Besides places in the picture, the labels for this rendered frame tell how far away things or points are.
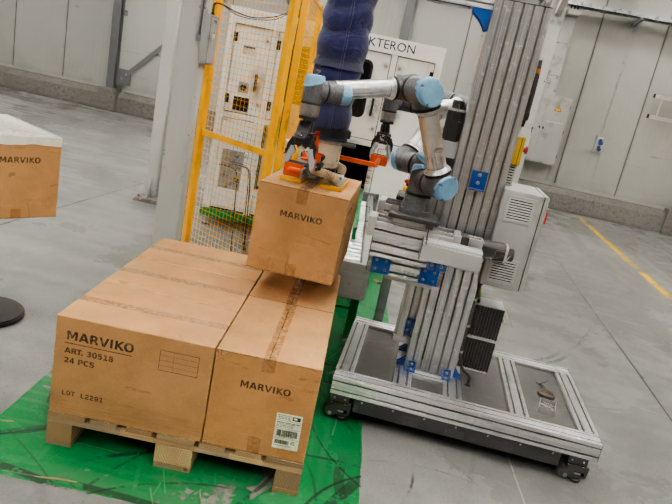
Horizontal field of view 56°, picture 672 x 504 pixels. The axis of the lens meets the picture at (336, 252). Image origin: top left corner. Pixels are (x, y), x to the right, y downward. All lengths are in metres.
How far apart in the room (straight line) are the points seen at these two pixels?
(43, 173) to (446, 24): 9.74
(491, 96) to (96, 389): 2.07
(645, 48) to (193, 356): 11.17
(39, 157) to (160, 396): 1.41
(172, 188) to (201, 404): 2.14
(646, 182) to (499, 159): 9.89
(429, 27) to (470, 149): 9.31
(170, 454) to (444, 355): 1.43
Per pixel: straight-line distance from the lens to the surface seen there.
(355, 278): 3.52
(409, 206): 2.88
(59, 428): 2.75
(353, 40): 2.91
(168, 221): 4.39
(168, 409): 2.54
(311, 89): 2.40
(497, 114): 3.03
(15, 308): 3.87
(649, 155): 12.80
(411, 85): 2.65
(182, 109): 4.26
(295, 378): 2.37
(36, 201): 3.42
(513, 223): 3.05
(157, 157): 6.59
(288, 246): 2.83
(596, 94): 12.51
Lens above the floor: 1.57
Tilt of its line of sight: 15 degrees down
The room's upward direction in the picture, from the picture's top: 12 degrees clockwise
